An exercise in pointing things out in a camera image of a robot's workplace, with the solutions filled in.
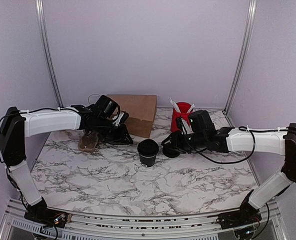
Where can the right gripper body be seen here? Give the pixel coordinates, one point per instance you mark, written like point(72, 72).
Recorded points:
point(185, 145)

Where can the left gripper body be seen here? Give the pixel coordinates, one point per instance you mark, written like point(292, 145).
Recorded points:
point(113, 136)

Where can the black paper coffee cup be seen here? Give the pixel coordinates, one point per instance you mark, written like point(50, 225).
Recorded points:
point(147, 161)

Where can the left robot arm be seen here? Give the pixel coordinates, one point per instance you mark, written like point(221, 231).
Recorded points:
point(103, 117)

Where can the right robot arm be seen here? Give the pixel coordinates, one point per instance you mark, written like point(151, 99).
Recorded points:
point(205, 137)

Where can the cardboard cup carrier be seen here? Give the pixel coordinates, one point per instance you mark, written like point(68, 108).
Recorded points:
point(88, 142)

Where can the brown paper bag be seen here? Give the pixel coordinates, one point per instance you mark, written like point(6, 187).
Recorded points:
point(141, 110)

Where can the white stirrer left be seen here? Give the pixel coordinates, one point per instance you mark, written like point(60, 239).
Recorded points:
point(175, 106)

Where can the white stirrer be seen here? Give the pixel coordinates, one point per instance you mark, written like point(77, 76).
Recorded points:
point(191, 108)
point(175, 106)

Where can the white stirrer right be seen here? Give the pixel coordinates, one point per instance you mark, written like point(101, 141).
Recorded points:
point(191, 108)

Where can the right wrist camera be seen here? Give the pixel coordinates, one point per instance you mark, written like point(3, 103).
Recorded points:
point(183, 126)

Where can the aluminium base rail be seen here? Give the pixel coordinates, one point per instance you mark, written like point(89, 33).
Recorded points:
point(68, 225)

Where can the left aluminium frame post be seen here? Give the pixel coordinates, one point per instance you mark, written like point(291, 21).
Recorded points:
point(47, 52)

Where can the aluminium frame post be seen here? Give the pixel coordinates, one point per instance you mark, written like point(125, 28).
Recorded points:
point(47, 52)
point(243, 53)

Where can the right aluminium frame post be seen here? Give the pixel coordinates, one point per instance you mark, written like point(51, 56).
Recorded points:
point(243, 53)

